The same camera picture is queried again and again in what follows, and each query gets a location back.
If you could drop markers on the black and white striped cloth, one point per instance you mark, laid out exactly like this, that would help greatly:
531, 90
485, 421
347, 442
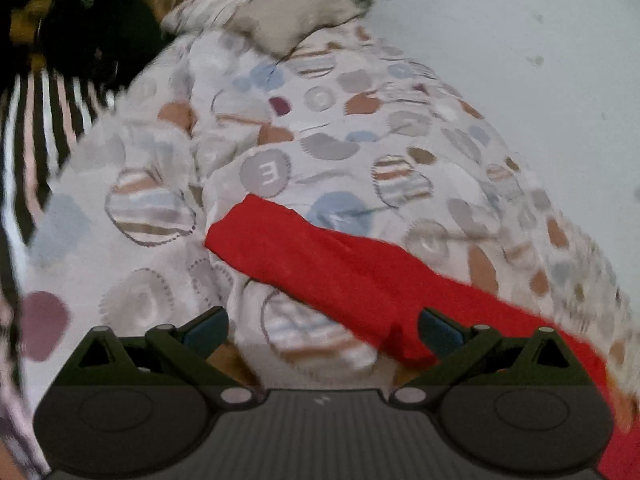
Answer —
45, 125

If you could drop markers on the striped beige pillow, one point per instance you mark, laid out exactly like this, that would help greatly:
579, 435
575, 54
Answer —
280, 10

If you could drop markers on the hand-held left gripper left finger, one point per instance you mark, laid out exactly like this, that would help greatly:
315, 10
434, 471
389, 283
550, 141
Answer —
206, 331

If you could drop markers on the yellow object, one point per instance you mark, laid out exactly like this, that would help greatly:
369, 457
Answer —
29, 17

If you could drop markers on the dark bag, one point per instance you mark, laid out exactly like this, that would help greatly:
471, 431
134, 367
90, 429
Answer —
100, 25

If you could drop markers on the circle print bed sheet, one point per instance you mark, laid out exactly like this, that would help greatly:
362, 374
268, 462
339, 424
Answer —
150, 260

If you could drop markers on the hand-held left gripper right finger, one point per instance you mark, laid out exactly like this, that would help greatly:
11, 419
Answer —
439, 332

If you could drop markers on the red cloth garment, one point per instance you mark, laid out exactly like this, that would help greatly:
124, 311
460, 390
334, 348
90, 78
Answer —
325, 260

